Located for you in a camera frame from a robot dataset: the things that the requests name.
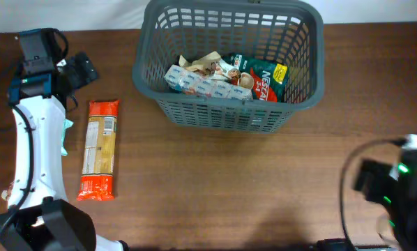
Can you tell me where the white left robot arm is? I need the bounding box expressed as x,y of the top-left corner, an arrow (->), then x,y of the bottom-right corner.
0,28 -> 129,250

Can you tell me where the orange spaghetti packet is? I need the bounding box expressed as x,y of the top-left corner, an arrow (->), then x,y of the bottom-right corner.
77,100 -> 119,201

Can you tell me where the pink blue tissue multipack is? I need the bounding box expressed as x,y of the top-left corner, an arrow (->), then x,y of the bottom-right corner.
164,65 -> 252,100

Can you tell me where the green Nescafe coffee bag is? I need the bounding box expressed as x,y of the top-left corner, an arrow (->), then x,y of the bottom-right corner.
223,54 -> 289,102

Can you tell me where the grey plastic basket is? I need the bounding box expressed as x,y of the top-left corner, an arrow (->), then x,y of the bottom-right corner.
132,0 -> 325,132

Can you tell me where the mint green snack packet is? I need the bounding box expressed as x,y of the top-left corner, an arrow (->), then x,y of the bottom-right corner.
60,118 -> 75,157

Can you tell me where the cream paper pouch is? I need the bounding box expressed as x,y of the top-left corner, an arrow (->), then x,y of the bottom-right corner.
179,51 -> 241,82

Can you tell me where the white brown cookie bag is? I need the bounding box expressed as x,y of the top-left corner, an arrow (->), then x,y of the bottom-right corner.
1,181 -> 14,201

